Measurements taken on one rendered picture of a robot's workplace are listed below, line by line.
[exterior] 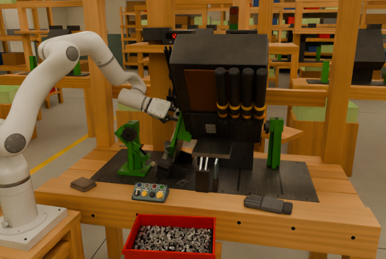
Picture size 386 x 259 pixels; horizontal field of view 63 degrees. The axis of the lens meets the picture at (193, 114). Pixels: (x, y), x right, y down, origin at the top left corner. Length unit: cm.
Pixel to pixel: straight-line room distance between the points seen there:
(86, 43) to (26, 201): 68
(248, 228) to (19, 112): 101
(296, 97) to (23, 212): 146
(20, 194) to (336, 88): 156
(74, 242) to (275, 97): 128
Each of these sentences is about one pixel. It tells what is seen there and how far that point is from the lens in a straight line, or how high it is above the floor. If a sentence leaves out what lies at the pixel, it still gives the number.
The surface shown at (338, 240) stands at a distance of 146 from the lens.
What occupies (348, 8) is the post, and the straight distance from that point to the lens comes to 180.
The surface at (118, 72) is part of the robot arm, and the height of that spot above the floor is 143.
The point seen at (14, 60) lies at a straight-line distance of 730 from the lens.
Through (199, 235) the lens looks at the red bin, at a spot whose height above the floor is 89.
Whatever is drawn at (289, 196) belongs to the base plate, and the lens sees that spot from 152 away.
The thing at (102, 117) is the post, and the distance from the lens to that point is 206.
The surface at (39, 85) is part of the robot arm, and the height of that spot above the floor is 143.
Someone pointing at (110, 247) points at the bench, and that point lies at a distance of 253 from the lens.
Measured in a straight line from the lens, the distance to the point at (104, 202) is 152.
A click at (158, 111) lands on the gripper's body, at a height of 123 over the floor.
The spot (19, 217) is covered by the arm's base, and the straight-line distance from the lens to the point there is 144.
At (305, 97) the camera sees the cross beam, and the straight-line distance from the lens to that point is 191.
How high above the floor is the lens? 166
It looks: 16 degrees down
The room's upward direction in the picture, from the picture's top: straight up
